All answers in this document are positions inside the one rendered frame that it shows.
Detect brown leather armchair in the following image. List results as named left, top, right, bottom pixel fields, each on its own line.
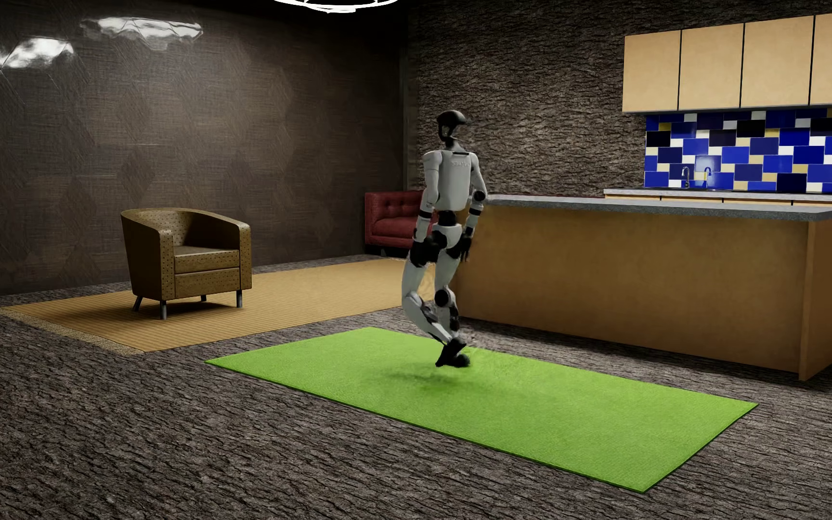
left=120, top=208, right=253, bottom=320

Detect white left robot leg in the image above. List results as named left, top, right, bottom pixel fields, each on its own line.
left=401, top=227, right=462, bottom=366

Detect white robot leg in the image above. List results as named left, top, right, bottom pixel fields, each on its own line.
left=401, top=227, right=462, bottom=366
left=430, top=228, right=472, bottom=369

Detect red tufted sofa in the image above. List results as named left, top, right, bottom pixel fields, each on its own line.
left=364, top=191, right=426, bottom=258

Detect white right robot leg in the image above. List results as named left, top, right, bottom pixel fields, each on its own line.
left=430, top=228, right=472, bottom=369

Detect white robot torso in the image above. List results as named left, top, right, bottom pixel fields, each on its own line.
left=422, top=146, right=485, bottom=229

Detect black robot head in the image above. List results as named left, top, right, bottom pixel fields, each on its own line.
left=436, top=110, right=469, bottom=146

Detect tan woven rug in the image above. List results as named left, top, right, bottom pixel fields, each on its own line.
left=0, top=258, right=436, bottom=355

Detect green rug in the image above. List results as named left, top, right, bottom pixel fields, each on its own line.
left=204, top=326, right=758, bottom=494

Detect wooden kitchen island counter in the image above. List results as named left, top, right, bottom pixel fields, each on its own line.
left=451, top=195, right=832, bottom=381

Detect white ceiling lamp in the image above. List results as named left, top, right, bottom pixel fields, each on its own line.
left=272, top=0, right=401, bottom=15

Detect blue tiled backsplash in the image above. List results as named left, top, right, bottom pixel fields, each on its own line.
left=643, top=104, right=832, bottom=195

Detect beige wall cabinets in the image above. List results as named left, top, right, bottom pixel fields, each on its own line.
left=622, top=7, right=832, bottom=115

